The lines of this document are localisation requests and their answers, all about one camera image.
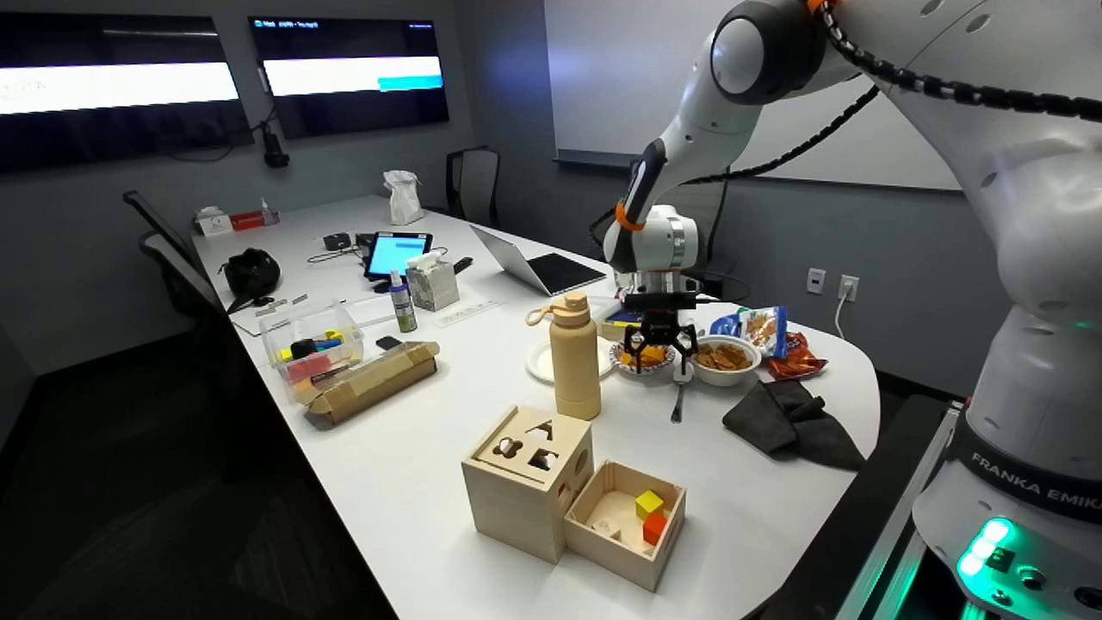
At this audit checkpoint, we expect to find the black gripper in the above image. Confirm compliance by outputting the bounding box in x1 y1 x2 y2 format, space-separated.
625 292 703 380

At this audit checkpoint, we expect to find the patterned paper bowl with chips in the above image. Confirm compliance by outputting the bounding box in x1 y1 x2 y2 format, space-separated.
613 336 680 385

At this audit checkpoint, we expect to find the white bowl of pretzels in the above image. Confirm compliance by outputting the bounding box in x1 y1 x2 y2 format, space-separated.
690 335 763 389

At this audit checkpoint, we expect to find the white cup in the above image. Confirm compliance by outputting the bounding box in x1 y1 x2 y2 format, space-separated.
522 336 622 385

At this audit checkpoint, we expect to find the blue snack bag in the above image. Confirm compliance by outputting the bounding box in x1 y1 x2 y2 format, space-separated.
707 303 796 361

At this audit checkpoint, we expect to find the beige water bottle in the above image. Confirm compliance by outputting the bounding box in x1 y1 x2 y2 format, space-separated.
525 292 606 425

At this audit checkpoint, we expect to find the open black laptop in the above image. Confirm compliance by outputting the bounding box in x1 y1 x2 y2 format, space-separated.
467 219 608 299

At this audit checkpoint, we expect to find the orange snack bag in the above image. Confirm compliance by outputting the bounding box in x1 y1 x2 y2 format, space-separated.
762 332 828 385

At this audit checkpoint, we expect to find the black cloth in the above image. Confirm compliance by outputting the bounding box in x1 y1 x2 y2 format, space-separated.
721 374 870 471

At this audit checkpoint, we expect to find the wooden shape sorter cube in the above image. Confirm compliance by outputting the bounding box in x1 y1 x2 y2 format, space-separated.
462 403 597 565

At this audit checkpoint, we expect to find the open wooden box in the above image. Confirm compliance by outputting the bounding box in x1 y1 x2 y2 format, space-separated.
562 459 690 596

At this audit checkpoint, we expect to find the white tissue box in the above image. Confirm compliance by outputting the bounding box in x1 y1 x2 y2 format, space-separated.
403 253 462 313

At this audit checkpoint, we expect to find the black office chair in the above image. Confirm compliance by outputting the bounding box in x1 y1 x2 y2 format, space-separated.
121 187 193 263
443 145 501 226

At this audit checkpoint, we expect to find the small spray bottle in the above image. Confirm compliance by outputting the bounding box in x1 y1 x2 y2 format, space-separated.
389 273 421 336

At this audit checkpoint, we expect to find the tablet with blue screen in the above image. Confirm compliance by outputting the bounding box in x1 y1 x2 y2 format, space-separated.
360 226 437 284

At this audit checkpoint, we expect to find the long brown cardboard box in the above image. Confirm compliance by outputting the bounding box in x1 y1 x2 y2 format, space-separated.
300 336 443 431

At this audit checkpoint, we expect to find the clear plastic storage bin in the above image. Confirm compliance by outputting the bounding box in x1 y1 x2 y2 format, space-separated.
258 299 368 389

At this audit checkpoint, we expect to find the black pouch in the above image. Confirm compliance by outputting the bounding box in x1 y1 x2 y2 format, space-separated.
220 246 286 310

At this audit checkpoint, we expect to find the red flat package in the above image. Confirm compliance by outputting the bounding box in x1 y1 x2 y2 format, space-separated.
227 208 279 234

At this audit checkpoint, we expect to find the black webcam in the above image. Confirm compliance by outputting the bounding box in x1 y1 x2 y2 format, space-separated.
253 113 294 173

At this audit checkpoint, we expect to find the small white box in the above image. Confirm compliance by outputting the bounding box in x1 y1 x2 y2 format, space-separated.
193 204 237 240

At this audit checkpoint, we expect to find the white wall whiteboard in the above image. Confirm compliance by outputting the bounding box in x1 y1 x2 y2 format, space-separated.
540 0 977 193

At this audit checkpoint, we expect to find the black corrugated cable conduit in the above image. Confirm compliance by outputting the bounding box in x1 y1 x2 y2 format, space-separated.
817 2 1102 124

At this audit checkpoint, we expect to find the black wall monitor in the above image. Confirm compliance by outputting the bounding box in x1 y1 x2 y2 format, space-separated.
249 13 454 137
0 11 252 177

